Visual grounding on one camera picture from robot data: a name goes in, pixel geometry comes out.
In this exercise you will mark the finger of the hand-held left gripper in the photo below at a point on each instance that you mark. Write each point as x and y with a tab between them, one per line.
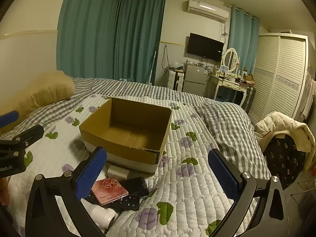
27	134
9	119

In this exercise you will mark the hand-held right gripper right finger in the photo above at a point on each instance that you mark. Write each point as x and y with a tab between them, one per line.
222	175

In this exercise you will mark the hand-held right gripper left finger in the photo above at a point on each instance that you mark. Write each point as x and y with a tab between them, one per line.
91	172

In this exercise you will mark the white charger block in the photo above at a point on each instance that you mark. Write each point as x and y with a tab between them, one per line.
117	171

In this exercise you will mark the white plastic bottle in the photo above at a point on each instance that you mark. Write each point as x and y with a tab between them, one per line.
101	214

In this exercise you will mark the black rectangular case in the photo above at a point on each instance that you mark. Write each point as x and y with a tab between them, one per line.
137	186

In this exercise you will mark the black remote control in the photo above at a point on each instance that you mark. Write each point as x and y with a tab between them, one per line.
128	203

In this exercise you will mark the person's left hand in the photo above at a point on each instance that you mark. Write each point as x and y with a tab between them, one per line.
3	192

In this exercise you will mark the white floral quilt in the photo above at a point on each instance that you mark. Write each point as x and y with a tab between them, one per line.
192	202

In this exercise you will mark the tan pillow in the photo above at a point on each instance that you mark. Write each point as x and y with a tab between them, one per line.
42	91

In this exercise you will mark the cream padded jacket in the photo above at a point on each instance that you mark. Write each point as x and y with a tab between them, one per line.
274	123

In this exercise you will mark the dark suitcase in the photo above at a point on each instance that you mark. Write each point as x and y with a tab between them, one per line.
248	98

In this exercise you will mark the white dressing table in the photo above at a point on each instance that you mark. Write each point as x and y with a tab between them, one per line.
232	85

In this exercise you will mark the silver small fridge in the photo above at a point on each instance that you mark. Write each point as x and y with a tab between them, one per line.
195	79

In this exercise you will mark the small brown cardboard box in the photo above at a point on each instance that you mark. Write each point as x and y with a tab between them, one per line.
248	77

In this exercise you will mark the grey checked bed sheet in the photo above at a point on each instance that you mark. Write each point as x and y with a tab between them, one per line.
148	88

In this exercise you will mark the white louvred wardrobe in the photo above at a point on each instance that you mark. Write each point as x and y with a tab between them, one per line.
279	79

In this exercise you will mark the oval white vanity mirror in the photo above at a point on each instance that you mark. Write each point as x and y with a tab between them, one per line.
230	59

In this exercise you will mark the hanging white clothes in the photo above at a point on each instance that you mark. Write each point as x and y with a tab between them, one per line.
308	96

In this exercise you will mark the dark green curtain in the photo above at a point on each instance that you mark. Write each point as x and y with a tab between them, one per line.
86	29
138	37

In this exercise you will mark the white mop pole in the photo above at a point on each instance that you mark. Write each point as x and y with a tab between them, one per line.
153	69

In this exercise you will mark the light teal curtain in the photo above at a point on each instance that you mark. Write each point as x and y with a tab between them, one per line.
243	39

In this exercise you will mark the white air conditioner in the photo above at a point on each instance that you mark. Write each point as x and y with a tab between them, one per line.
207	8

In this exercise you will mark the black wall television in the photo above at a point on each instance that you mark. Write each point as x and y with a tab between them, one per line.
205	47

